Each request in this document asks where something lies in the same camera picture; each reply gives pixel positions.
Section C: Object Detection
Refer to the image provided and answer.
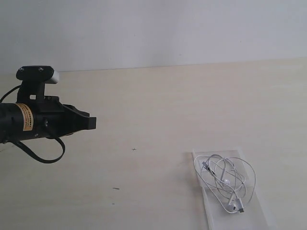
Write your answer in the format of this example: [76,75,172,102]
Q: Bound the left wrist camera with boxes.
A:
[16,66,59,104]

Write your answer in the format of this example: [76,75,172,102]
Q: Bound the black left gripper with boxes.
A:
[31,96,96,139]

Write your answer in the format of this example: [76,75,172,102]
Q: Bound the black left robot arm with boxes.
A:
[0,96,96,143]

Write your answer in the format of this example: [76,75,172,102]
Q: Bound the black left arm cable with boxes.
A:
[0,85,66,164]

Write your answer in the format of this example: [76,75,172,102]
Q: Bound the white wired earphones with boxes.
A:
[193,153,257,214]

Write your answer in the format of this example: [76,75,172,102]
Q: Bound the clear plastic hinged case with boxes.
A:
[192,149,276,230]

